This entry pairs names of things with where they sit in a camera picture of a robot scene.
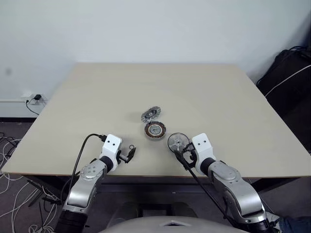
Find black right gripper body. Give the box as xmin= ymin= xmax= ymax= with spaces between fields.
xmin=182 ymin=143 xmax=199 ymax=172

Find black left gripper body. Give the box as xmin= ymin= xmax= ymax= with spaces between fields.
xmin=116 ymin=150 xmax=130 ymax=165

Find round silver motor cover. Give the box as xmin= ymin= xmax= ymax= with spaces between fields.
xmin=167 ymin=132 xmax=190 ymax=153

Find motor stator with copper windings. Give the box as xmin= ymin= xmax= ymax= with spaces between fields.
xmin=144 ymin=121 xmax=167 ymax=141

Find grey robot torso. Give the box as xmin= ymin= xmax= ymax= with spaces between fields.
xmin=99 ymin=215 xmax=250 ymax=233

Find black floor stand legs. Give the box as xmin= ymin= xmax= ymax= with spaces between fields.
xmin=26 ymin=179 xmax=61 ymax=208

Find black bag with white stripe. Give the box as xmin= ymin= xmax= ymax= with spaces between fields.
xmin=256 ymin=47 xmax=311 ymax=139

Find blue denim trouser leg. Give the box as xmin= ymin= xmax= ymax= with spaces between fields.
xmin=278 ymin=216 xmax=311 ymax=233

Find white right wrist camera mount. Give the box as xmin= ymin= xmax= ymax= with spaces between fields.
xmin=191 ymin=133 xmax=216 ymax=176

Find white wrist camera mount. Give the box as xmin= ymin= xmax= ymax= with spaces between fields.
xmin=191 ymin=133 xmax=216 ymax=176
xmin=100 ymin=133 xmax=122 ymax=171

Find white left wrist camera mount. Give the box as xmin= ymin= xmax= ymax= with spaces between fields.
xmin=100 ymin=133 xmax=122 ymax=171

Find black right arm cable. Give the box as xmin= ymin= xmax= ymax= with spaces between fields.
xmin=173 ymin=153 xmax=243 ymax=227

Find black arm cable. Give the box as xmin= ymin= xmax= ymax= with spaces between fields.
xmin=173 ymin=153 xmax=243 ymax=227
xmin=60 ymin=133 xmax=107 ymax=202

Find black table frame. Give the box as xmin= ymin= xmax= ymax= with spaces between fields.
xmin=26 ymin=173 xmax=303 ymax=202

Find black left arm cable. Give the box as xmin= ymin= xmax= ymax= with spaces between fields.
xmin=60 ymin=133 xmax=107 ymax=202

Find white wall power outlet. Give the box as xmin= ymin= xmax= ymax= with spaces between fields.
xmin=20 ymin=93 xmax=48 ymax=105

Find black adapter cord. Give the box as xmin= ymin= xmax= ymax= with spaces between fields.
xmin=25 ymin=98 xmax=41 ymax=116

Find white floor cable tangle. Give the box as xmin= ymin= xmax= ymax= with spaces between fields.
xmin=0 ymin=137 xmax=63 ymax=233

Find black floor cable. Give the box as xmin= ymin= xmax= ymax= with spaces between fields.
xmin=0 ymin=131 xmax=17 ymax=161

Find white wall cable duct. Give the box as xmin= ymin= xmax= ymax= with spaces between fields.
xmin=0 ymin=98 xmax=28 ymax=104

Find black cables on bag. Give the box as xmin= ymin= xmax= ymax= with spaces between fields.
xmin=288 ymin=45 xmax=311 ymax=60

